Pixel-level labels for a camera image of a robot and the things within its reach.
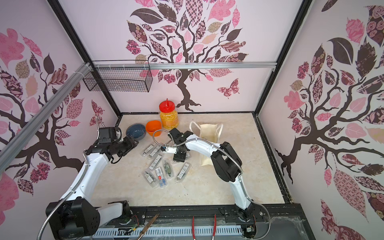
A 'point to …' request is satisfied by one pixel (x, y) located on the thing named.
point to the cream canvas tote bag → (212, 132)
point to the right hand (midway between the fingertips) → (178, 153)
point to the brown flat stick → (147, 226)
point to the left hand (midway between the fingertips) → (136, 146)
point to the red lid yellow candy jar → (169, 115)
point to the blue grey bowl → (136, 130)
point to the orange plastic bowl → (152, 125)
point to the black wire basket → (119, 76)
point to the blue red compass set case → (162, 181)
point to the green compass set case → (168, 169)
